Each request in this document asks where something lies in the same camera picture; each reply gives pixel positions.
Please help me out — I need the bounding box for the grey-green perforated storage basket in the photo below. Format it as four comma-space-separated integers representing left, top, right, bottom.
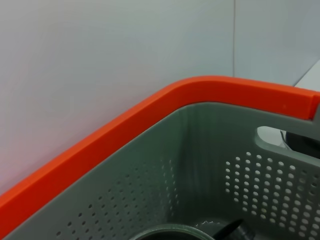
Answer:
0, 101, 320, 240

